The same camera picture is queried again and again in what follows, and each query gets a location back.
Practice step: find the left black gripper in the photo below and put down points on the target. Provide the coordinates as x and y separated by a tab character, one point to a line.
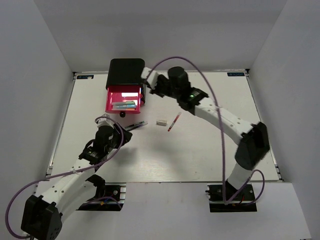
127	135

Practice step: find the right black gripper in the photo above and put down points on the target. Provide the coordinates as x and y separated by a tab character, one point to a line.
155	91

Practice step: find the orange highlighter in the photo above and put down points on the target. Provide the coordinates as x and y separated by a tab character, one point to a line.
124	107

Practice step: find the green highlighter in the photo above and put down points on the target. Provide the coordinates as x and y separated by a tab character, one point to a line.
123	103

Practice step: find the white eraser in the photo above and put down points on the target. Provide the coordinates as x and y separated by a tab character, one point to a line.
161	122

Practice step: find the pink top drawer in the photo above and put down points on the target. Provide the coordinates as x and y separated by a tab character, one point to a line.
122	93

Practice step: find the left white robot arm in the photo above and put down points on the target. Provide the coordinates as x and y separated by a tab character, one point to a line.
44	215

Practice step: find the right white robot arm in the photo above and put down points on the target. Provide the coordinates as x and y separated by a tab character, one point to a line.
252	139

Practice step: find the blue pen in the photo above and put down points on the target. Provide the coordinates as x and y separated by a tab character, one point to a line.
137	126

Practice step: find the green capped pen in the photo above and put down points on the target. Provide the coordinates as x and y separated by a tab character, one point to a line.
133	125

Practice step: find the red pen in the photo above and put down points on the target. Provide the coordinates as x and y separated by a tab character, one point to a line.
174	121

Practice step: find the black drawer cabinet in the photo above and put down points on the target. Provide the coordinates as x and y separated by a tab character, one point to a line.
126	71

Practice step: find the left blue corner label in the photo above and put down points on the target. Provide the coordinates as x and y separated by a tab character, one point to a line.
85	77

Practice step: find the blue corner label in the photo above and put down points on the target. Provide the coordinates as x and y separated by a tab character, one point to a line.
85	77
235	74

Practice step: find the right blue corner label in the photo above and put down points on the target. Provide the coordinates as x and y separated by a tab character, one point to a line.
235	74

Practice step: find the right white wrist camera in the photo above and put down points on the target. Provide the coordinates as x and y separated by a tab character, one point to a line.
149	77

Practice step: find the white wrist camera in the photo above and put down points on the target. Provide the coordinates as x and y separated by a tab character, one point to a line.
104	121
149	77

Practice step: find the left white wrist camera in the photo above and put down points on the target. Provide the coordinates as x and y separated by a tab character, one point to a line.
104	121

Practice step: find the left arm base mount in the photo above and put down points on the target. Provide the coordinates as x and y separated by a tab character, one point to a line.
109	197

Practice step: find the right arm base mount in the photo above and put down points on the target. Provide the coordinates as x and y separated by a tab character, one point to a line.
239	204

